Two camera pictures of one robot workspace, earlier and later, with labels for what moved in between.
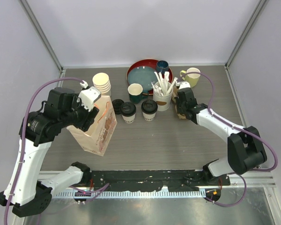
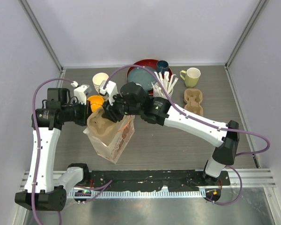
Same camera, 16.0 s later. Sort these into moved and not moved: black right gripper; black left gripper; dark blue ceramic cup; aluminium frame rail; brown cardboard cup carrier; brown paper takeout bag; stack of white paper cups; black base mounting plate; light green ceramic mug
Moved: brown cardboard cup carrier; brown paper takeout bag; black right gripper
Not moved: black base mounting plate; dark blue ceramic cup; black left gripper; light green ceramic mug; stack of white paper cups; aluminium frame rail
